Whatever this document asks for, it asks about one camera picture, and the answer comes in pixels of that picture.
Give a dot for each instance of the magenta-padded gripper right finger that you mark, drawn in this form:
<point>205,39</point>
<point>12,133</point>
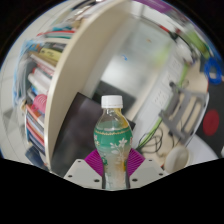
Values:
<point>135,161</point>

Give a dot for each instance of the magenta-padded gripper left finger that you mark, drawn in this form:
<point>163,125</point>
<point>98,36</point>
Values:
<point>93,163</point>

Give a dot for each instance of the clear green-labelled drink bottle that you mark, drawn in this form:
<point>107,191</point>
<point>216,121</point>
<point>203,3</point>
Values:
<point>113,140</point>

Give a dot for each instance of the white paper cup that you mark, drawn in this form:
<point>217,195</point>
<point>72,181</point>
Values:
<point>176,159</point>

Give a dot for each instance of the grey metal stand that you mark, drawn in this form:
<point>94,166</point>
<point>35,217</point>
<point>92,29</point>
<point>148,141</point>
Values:
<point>165,115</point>

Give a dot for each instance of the beige shelf with books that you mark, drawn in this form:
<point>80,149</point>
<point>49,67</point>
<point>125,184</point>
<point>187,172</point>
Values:
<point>66,83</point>

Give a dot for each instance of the flat round red coaster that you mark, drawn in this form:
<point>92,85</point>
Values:
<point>211,122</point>

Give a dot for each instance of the black desk mat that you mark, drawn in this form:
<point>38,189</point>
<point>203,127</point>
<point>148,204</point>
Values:
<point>216,100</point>

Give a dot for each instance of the purple hanging banner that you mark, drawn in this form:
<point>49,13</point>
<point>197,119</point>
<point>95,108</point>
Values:
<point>156,5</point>

